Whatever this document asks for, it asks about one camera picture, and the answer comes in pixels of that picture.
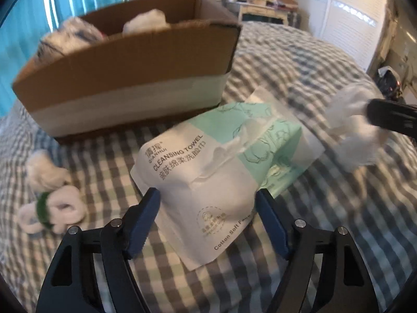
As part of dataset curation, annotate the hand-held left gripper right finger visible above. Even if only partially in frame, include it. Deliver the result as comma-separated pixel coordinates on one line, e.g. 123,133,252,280
256,189,380,313

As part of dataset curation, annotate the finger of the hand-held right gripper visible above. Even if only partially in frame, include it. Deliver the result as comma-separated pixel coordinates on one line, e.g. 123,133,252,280
367,98,417,136

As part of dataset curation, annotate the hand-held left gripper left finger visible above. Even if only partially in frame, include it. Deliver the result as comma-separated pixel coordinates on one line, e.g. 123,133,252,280
35,187,161,313

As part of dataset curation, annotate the white and green tissue pack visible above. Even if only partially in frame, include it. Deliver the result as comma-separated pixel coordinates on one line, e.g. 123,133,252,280
130,86,326,271

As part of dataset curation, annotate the brown cardboard box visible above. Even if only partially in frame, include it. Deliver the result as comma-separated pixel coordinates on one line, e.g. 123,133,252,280
12,0,243,144

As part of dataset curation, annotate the black bag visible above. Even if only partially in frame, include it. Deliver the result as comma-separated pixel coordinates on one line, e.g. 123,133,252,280
373,66,406,103

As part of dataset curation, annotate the checkered bed sheet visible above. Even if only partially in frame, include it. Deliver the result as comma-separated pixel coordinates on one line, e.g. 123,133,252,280
0,21,417,313

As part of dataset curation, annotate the white plush toy green band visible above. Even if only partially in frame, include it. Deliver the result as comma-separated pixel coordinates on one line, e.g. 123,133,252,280
18,150,88,234

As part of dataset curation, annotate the white wardrobe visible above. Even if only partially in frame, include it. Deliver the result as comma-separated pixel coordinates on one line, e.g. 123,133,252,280
293,0,391,70

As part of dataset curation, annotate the white dressing table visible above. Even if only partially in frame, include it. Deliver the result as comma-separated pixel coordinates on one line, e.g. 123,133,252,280
226,0,298,27

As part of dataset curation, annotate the grey white plush toy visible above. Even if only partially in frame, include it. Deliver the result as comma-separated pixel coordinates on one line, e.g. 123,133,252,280
36,17,105,60

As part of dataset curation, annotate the white fluffy ball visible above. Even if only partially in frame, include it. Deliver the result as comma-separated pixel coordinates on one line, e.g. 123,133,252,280
122,8,170,35

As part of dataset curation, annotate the teal curtain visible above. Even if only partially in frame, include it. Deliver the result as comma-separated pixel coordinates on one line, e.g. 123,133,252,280
0,0,129,116

